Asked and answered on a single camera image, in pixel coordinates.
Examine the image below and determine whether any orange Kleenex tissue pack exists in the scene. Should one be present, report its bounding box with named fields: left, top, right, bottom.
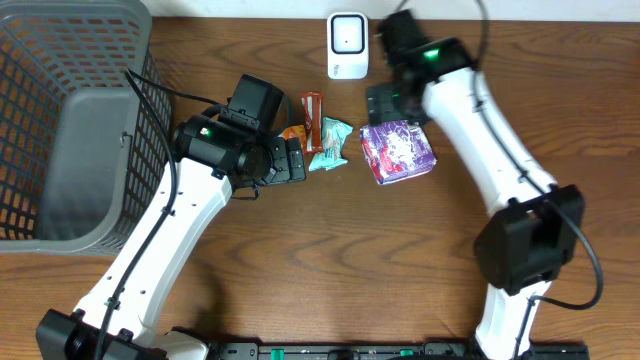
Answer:
left=280, top=125, right=307, bottom=143

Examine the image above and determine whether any purple red tissue pack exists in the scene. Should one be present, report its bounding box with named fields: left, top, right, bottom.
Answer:
left=360, top=120, right=437, bottom=185

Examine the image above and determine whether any green wet wipes packet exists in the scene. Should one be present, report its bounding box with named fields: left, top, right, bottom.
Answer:
left=309, top=116, right=353, bottom=171

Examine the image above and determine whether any red snack bar wrapper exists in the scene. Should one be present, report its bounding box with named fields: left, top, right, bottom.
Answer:
left=300, top=91, right=324, bottom=154

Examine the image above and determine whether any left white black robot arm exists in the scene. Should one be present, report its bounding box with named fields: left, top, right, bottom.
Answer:
left=36, top=115, right=306, bottom=359

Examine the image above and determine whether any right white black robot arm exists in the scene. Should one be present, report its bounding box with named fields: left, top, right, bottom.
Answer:
left=368, top=35, right=589, bottom=359

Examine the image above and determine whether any grey plastic mesh basket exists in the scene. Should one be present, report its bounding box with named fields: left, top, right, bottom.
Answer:
left=1, top=1, right=172, bottom=256

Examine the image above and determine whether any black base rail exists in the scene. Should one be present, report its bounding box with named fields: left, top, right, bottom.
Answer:
left=88, top=341, right=590, bottom=360

